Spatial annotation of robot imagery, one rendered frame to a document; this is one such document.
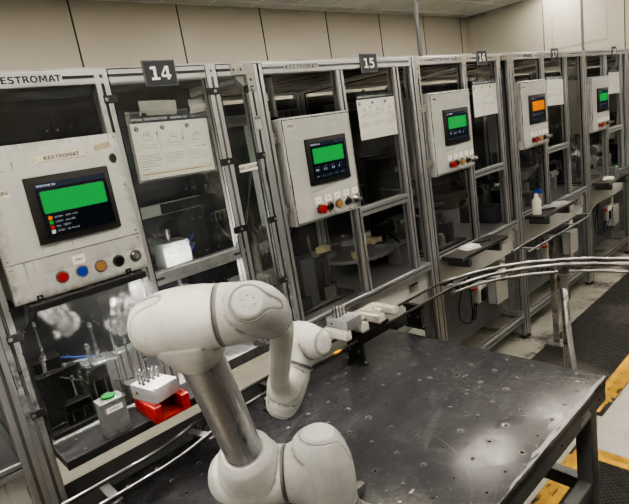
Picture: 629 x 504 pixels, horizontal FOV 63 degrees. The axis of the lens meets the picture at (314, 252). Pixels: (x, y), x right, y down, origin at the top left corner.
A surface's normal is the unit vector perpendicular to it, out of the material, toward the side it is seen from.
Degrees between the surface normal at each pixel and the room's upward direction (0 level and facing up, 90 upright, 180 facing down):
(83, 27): 90
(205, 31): 90
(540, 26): 90
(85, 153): 90
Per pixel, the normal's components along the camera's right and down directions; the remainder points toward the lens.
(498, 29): -0.72, 0.27
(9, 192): 0.68, 0.06
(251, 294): 0.02, -0.28
